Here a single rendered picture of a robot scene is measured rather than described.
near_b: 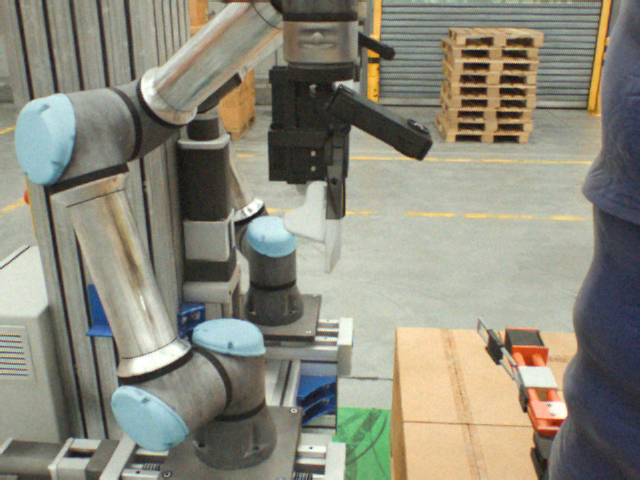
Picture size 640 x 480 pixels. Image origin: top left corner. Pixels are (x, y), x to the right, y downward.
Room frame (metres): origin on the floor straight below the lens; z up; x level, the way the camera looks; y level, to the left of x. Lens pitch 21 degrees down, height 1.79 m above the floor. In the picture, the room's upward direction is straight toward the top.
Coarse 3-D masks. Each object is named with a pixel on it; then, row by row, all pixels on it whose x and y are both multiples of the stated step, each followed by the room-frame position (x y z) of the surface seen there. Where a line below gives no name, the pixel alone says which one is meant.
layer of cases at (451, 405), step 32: (416, 352) 2.05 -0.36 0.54; (448, 352) 2.05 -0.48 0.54; (480, 352) 2.05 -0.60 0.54; (416, 384) 1.85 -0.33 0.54; (448, 384) 1.85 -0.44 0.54; (480, 384) 1.85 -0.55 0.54; (512, 384) 1.84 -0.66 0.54; (416, 416) 1.67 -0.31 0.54; (448, 416) 1.67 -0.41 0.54; (480, 416) 1.67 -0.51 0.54; (512, 416) 1.67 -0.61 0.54; (416, 448) 1.52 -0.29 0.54; (448, 448) 1.52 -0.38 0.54; (480, 448) 1.52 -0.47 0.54; (512, 448) 1.52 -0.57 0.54
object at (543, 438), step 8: (536, 432) 0.88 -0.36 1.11; (544, 432) 0.88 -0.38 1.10; (552, 432) 0.88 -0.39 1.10; (536, 440) 0.86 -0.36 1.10; (544, 440) 0.87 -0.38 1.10; (552, 440) 0.87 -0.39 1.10; (536, 448) 0.85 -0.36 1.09; (544, 448) 0.85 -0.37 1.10; (536, 456) 0.86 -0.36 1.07; (544, 456) 0.82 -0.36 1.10; (536, 464) 0.84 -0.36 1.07; (544, 464) 0.81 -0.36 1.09; (536, 472) 0.83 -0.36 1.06; (544, 472) 0.82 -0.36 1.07
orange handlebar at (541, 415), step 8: (520, 360) 1.12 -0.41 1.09; (536, 360) 1.13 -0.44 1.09; (528, 392) 1.01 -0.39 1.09; (552, 392) 1.01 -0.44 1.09; (536, 400) 0.99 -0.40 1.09; (552, 400) 0.99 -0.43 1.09; (560, 400) 0.99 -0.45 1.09; (536, 408) 0.96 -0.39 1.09; (544, 408) 0.96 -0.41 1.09; (552, 408) 0.96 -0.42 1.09; (560, 408) 0.96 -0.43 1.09; (536, 416) 0.93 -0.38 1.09; (544, 416) 0.93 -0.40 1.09; (552, 416) 0.93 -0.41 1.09; (560, 416) 0.93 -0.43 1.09; (536, 424) 0.93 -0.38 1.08; (544, 424) 0.92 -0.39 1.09; (552, 424) 0.95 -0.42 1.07; (560, 424) 0.92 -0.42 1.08
